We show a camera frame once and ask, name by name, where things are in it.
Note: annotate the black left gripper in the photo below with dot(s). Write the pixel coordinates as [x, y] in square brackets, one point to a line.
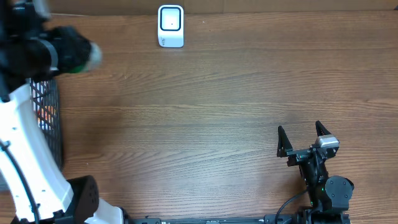
[76, 46]

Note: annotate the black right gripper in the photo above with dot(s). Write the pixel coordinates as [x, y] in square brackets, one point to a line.
[297, 155]

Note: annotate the green lid jar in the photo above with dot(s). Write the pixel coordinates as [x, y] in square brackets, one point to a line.
[94, 60]

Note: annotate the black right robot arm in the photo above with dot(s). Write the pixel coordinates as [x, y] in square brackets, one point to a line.
[329, 195]

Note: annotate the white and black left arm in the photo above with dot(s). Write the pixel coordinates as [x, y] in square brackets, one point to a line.
[32, 53]

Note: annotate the white barcode scanner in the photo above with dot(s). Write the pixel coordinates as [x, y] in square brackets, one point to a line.
[170, 26]

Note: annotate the grey plastic mesh basket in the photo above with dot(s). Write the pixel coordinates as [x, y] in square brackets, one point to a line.
[45, 101]

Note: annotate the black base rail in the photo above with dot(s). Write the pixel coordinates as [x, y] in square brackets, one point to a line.
[267, 219]

